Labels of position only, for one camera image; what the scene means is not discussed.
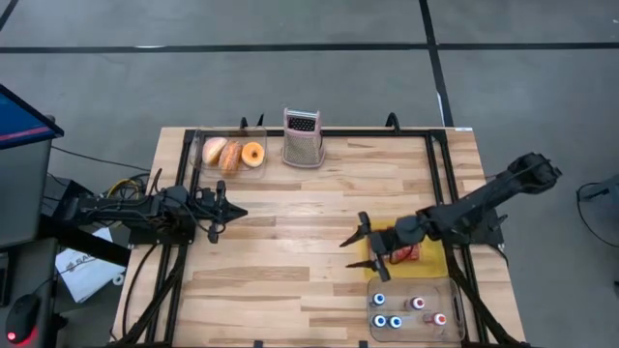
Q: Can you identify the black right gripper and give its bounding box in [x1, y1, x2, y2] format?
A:
[339, 211, 403, 283]

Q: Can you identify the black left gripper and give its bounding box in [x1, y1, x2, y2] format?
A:
[194, 180, 250, 245]

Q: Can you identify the red snack packet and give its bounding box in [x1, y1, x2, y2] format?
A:
[369, 241, 422, 264]

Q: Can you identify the golden bread loaf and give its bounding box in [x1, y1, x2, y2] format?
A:
[218, 139, 245, 175]

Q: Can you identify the glazed ring donut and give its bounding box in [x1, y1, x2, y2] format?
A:
[240, 140, 267, 169]

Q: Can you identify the pink sugared bun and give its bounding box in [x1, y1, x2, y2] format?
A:
[201, 135, 229, 166]

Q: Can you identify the clear plastic container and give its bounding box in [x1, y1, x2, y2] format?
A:
[366, 275, 467, 344]
[188, 127, 269, 182]

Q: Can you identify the yellow plastic tray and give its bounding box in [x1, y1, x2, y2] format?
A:
[356, 218, 449, 281]

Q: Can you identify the steel box grater pink trim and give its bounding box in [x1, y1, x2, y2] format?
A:
[280, 106, 326, 169]

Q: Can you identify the white paper sheet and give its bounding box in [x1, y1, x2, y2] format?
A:
[54, 226, 129, 305]

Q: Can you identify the black box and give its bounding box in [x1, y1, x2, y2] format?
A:
[42, 173, 96, 214]

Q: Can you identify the computer monitor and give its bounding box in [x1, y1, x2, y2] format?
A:
[0, 82, 66, 250]

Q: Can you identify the black computer mouse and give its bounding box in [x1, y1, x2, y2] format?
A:
[4, 293, 43, 346]

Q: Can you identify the yellow cable bundle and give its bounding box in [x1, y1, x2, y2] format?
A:
[103, 174, 149, 199]

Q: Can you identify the black aluminium rig frame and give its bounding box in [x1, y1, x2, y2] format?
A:
[115, 111, 529, 348]

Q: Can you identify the black floor cable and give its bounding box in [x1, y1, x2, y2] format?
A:
[575, 179, 619, 250]

